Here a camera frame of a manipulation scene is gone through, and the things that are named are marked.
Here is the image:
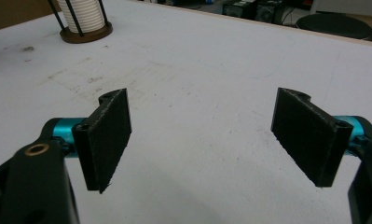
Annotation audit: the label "brown plate rack with rods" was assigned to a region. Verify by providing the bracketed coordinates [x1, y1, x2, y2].
[47, 0, 114, 44]

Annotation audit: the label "stack of white plates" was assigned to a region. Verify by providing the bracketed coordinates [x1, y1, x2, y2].
[56, 0, 106, 34]

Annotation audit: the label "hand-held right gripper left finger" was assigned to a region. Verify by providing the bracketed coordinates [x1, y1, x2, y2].
[44, 88, 132, 194]

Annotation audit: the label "black round stool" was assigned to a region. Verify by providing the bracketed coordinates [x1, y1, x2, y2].
[296, 12, 372, 40]

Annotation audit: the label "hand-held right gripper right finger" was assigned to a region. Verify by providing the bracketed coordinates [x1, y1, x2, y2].
[270, 87, 372, 189]

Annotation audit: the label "dark equipment boxes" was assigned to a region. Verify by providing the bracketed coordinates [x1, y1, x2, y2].
[221, 0, 295, 25]

